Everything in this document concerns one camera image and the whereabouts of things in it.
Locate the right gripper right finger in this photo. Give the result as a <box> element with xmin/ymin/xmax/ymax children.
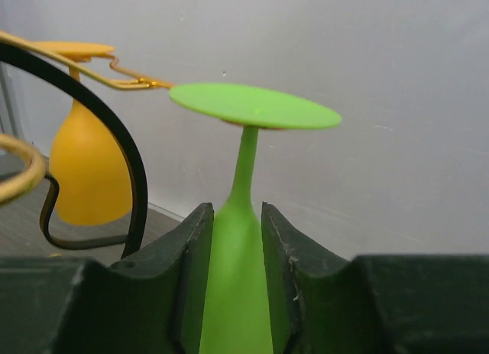
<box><xmin>261</xmin><ymin>203</ymin><xmax>488</xmax><ymax>353</ymax></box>

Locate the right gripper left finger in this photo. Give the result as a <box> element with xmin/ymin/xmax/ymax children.
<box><xmin>1</xmin><ymin>203</ymin><xmax>214</xmax><ymax>353</ymax></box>

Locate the green goblet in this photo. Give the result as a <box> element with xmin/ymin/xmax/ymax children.
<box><xmin>169</xmin><ymin>83</ymin><xmax>342</xmax><ymax>353</ymax></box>

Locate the gold wine glass rack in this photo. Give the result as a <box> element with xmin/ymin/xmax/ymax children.
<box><xmin>1</xmin><ymin>31</ymin><xmax>172</xmax><ymax>257</ymax></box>

